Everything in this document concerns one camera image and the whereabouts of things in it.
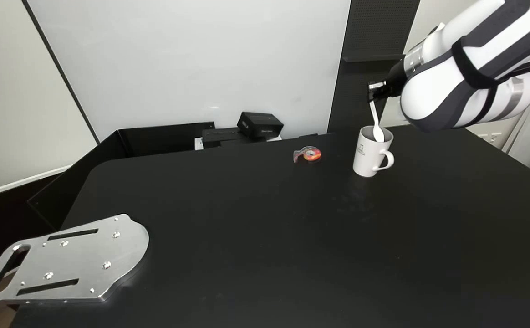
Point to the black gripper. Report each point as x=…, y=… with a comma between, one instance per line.
x=396, y=82

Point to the white plastic spoon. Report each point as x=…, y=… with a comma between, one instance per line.
x=376, y=124

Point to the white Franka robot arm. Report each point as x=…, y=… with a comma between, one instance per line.
x=476, y=65

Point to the white ceramic mug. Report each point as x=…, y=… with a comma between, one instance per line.
x=370, y=155

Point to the dark grey pillar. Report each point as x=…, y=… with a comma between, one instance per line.
x=367, y=36

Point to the orange tape roll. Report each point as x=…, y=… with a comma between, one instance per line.
x=308, y=155

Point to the small black box device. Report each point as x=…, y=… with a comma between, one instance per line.
x=261, y=124

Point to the white whiteboard panel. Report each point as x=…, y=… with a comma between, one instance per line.
x=203, y=60

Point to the silver metal mounting plate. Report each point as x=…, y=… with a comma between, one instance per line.
x=70, y=260

